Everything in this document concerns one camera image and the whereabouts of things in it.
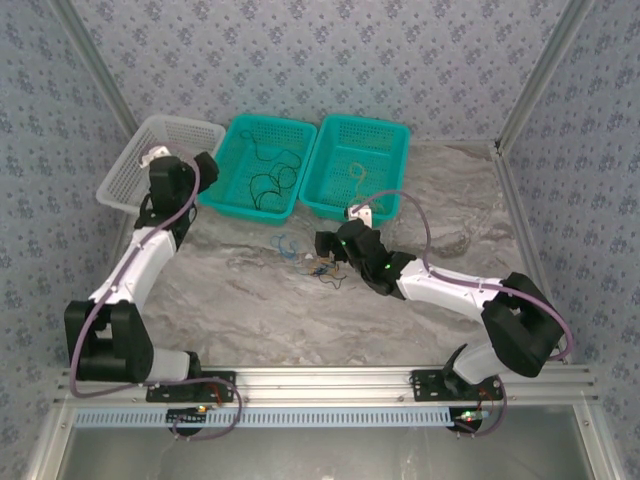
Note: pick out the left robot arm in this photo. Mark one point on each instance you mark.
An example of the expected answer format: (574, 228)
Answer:
(115, 340)

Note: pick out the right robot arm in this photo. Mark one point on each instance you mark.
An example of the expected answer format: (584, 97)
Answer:
(520, 330)

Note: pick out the teal plastic basket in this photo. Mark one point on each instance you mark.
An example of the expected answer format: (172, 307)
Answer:
(230, 150)
(380, 150)

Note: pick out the white plastic basket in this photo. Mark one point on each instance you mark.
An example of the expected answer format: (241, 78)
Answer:
(125, 170)

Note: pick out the right control board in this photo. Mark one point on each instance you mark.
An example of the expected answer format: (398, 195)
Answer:
(470, 417)

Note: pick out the control board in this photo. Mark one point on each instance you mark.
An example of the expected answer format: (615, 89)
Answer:
(470, 417)
(187, 416)

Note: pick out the left control board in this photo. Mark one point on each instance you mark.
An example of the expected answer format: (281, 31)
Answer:
(187, 416)

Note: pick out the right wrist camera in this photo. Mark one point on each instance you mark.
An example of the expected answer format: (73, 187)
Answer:
(361, 214)

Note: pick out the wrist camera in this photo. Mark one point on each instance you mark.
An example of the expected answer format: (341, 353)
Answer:
(361, 214)
(156, 152)

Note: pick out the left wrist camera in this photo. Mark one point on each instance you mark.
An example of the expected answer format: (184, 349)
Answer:
(156, 152)

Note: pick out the aluminium table side rail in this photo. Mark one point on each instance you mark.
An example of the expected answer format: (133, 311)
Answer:
(510, 200)
(113, 255)

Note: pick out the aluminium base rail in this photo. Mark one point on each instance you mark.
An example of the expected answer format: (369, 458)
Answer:
(325, 385)

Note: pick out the aluminium frame post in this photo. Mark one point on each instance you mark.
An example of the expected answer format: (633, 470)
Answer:
(547, 70)
(97, 70)

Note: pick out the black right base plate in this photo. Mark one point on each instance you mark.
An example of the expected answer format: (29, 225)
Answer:
(425, 387)

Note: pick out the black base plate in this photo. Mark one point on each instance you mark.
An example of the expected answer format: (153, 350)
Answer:
(425, 387)
(220, 387)

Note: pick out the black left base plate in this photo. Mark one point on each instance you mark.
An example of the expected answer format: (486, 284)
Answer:
(220, 387)

